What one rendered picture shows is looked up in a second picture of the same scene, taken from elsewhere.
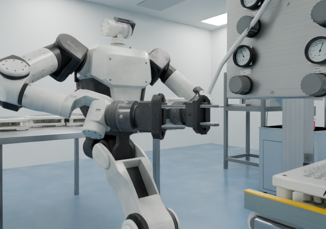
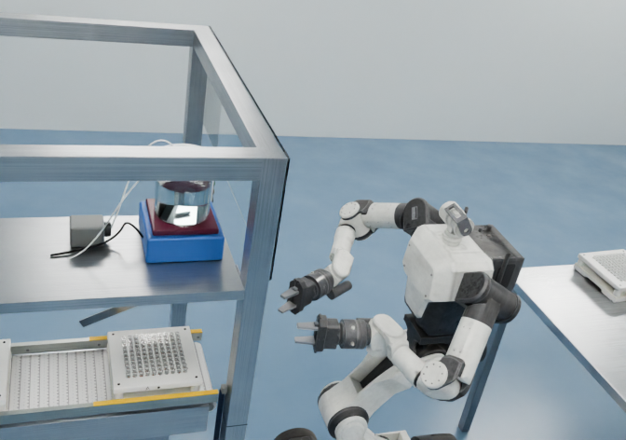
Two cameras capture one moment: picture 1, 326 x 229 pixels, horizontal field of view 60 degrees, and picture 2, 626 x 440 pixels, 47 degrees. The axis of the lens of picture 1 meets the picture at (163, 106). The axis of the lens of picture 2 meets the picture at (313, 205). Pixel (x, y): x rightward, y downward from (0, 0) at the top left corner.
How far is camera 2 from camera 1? 2.60 m
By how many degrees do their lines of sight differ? 105
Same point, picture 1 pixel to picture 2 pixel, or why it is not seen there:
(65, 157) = not seen: outside the picture
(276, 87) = not seen: hidden behind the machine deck
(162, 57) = (472, 287)
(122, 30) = (450, 223)
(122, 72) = (413, 267)
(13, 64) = (349, 207)
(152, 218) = (333, 393)
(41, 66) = (376, 218)
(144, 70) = (428, 281)
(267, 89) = not seen: hidden behind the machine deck
